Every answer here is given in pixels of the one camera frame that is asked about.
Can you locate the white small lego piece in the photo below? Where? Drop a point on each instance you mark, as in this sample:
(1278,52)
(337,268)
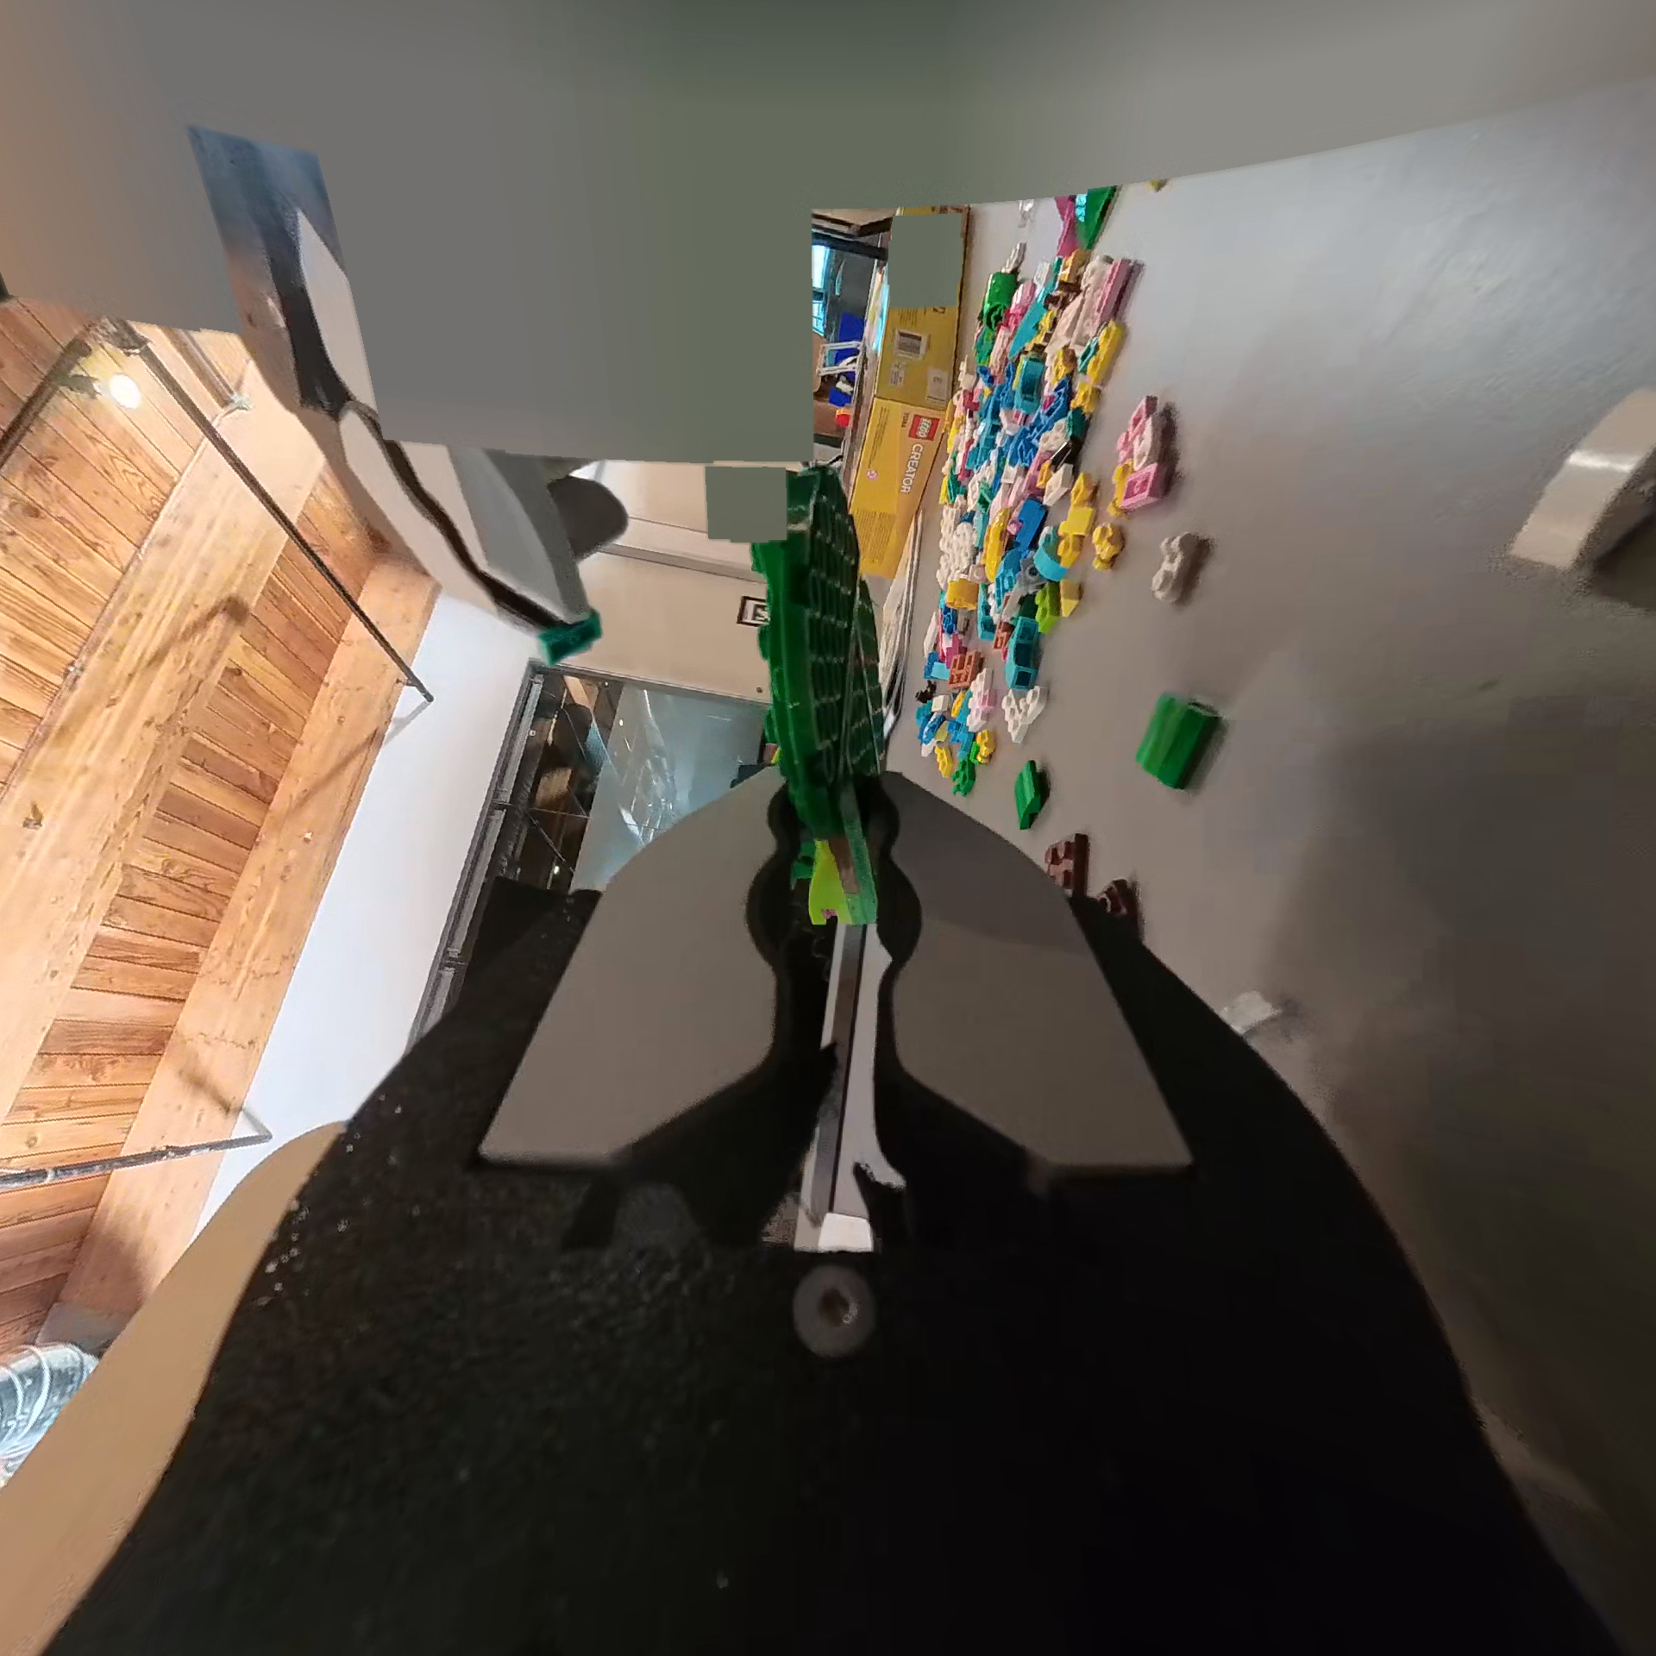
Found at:
(1179,567)

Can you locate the magenta lego slope piece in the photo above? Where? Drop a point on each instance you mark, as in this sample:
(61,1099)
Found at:
(1068,229)

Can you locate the white curved lego brick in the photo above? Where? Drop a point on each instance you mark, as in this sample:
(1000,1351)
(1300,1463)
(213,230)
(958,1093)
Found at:
(1584,491)

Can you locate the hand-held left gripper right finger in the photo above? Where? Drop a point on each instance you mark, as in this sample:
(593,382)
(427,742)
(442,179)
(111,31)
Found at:
(1021,1035)

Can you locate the large green lego slope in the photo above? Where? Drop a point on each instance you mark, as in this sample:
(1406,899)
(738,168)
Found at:
(1098,214)

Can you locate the green lego model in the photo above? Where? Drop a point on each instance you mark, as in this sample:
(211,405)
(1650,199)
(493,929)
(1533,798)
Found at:
(815,622)

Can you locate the silver ventilation duct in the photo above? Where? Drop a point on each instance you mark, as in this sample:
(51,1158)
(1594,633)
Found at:
(38,1408)

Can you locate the green lego brick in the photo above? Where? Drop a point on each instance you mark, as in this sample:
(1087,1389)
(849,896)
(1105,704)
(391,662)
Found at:
(1179,742)

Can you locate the brown lego piece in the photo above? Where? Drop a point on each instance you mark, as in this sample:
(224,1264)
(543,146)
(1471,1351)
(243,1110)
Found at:
(1068,859)
(1115,899)

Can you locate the small green lego piece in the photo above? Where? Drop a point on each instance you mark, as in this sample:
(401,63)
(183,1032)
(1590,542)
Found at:
(1031,789)

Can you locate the round ceiling light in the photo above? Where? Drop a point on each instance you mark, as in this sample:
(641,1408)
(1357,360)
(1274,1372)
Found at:
(124,388)

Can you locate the teal lego brick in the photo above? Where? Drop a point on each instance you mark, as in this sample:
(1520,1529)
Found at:
(568,638)

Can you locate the glass partition window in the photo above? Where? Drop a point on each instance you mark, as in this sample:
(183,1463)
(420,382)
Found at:
(624,776)

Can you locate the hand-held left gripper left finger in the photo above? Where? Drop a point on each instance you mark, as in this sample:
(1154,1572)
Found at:
(648,1010)

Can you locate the white lego plate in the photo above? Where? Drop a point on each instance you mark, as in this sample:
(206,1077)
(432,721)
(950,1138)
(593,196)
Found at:
(1251,1010)

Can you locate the black metal rail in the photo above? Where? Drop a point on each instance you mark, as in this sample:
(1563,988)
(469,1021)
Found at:
(257,505)
(128,1157)

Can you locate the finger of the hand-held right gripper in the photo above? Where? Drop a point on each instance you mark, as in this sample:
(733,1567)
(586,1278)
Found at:
(359,431)
(515,531)

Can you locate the pile of colourful lego pieces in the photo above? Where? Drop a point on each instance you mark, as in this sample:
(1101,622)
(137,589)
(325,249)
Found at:
(1021,425)

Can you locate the pale round board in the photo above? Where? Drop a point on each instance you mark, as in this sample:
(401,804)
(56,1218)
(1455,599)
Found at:
(122,1448)

